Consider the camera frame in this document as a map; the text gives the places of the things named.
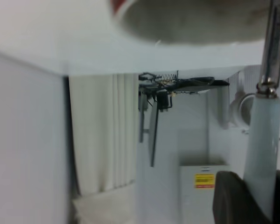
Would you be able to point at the red ceramic mug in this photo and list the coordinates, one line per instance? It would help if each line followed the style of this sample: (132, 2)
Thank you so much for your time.
(189, 25)

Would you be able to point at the white round fixture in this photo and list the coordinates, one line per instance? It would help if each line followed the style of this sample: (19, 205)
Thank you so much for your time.
(243, 109)

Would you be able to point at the yellow warning label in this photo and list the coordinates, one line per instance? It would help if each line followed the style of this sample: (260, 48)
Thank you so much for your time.
(204, 180)

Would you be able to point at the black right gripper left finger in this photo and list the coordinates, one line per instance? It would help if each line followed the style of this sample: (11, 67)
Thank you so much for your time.
(233, 203)

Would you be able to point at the white pleated curtain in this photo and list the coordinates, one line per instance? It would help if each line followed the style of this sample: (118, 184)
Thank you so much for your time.
(95, 135)

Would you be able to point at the grey box with yellow label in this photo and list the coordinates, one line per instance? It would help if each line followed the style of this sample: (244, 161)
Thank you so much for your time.
(191, 205)

